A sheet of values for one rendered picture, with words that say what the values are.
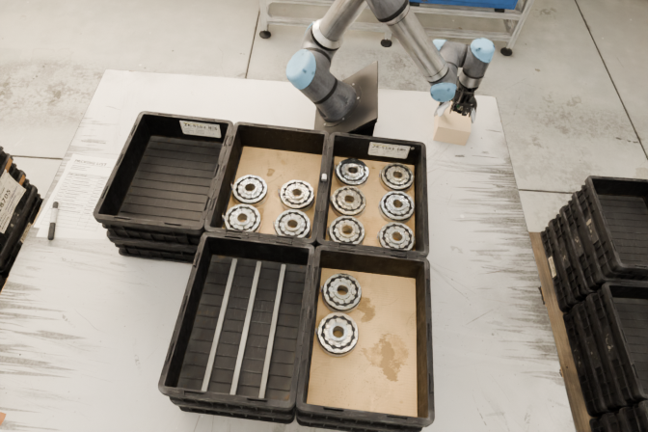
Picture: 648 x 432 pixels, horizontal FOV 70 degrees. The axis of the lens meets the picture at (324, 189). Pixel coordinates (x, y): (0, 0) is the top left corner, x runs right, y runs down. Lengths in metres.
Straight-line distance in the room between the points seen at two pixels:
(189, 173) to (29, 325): 0.60
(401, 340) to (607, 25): 3.36
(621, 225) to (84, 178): 2.01
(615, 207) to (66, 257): 2.02
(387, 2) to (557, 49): 2.58
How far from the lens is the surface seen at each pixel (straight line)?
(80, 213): 1.69
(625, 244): 2.14
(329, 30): 1.57
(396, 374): 1.24
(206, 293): 1.30
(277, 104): 1.86
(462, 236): 1.60
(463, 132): 1.78
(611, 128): 3.35
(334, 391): 1.21
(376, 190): 1.46
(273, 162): 1.50
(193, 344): 1.26
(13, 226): 2.33
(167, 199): 1.47
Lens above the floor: 2.01
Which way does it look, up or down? 55 degrees down
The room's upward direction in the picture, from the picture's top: 5 degrees clockwise
